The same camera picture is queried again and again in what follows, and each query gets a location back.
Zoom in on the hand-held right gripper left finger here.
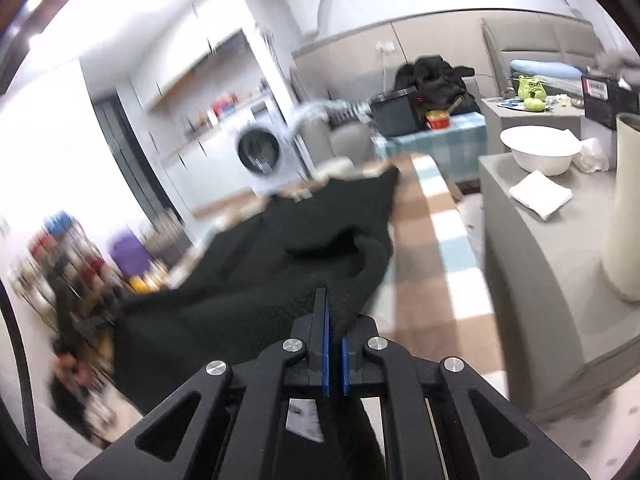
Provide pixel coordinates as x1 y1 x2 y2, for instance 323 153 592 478
72 287 333 480

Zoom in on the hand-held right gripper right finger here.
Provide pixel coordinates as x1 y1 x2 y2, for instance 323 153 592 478
341 312 591 480

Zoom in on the black knit sweater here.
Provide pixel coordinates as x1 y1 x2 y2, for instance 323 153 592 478
107 165 401 480

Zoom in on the black clothes pile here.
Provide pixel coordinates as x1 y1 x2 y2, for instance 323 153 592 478
395 56 481 113

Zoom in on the metal storage rack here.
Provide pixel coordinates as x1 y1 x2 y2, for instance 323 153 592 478
10 215 116 331

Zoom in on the purple bag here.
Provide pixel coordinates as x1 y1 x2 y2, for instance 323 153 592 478
109 230 153 278

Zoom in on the checkered blanket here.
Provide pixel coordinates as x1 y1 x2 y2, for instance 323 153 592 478
170 152 508 406

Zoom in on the white kitchen cabinet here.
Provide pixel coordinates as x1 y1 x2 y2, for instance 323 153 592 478
165 105 281 218

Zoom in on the white washing machine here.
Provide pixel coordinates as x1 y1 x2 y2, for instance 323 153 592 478
227 110 308 196

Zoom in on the grey sofa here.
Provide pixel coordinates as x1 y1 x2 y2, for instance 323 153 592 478
300 110 376 171

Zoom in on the large grey cabinet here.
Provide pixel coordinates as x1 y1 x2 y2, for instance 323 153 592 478
477 152 640 423

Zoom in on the blue checked tablecloth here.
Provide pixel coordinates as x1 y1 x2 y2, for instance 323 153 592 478
372 111 488 181

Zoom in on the light grey garment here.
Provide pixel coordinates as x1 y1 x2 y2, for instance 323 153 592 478
290 100 373 136

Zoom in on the black countertop oven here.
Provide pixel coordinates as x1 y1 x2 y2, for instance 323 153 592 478
369 87 426 137

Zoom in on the white folded cloth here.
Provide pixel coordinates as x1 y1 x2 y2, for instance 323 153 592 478
509 170 573 222

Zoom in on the white basin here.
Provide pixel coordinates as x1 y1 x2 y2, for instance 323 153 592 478
500 126 583 177

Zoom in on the small grey cabinet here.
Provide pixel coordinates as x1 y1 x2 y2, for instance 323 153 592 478
481 96 586 136

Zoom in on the tall cream vase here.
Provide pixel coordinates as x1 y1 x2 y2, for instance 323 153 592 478
601 112 640 303

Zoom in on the white plastic bag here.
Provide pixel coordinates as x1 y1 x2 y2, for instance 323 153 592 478
575 137 611 173

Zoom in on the green toy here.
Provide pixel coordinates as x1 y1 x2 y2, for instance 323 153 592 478
516 75 548 111

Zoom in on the blue pillow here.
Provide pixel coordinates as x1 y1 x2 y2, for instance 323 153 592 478
509 59 583 80

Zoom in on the black labelled box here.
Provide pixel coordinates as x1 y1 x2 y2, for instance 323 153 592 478
581 72 636 131

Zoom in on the beige padded headboard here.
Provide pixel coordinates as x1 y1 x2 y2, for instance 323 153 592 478
482 17 601 96

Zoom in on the black cable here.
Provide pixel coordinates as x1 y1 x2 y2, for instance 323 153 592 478
0 285 43 466

